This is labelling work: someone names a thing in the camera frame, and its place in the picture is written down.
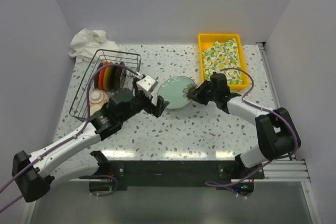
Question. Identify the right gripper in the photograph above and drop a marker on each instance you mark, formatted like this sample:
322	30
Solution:
197	95

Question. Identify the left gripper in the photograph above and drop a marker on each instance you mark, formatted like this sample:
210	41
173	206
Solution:
151	108

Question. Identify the light green floral plate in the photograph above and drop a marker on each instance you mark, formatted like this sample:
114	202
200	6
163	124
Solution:
175	91

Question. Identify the red floral plate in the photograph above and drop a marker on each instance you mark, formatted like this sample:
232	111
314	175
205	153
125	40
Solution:
122	77

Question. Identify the yellow patterned plate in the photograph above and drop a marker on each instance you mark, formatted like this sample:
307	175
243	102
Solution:
107	78

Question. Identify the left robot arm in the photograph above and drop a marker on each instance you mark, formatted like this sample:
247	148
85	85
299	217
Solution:
32	172

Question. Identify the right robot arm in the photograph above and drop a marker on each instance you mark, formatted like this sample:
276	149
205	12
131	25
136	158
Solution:
276	134

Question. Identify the lemon print cloth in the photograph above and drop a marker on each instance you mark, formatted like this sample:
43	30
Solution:
222	55

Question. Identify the yellow plastic bin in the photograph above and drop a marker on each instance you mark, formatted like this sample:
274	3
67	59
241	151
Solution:
206	40

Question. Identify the white red patterned bowl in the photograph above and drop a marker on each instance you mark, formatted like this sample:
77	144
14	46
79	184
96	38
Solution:
98	96

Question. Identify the orange plate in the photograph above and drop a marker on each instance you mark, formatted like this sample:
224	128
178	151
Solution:
101	79

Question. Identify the beige brown cup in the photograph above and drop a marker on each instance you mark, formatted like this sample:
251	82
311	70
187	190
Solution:
95	107

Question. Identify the dark teal plate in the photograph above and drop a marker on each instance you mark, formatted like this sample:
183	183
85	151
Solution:
96	77

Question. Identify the white crumpled towel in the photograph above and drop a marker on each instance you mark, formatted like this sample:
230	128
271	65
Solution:
85	44

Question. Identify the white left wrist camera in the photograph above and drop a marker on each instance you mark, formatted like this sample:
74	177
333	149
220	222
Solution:
147	84

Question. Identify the black wire dish rack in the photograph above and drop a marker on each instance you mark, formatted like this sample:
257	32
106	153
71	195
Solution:
85	75

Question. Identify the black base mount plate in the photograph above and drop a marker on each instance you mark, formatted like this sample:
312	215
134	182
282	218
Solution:
175	173

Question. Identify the aluminium frame rail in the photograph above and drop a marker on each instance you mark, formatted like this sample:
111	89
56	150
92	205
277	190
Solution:
289	169

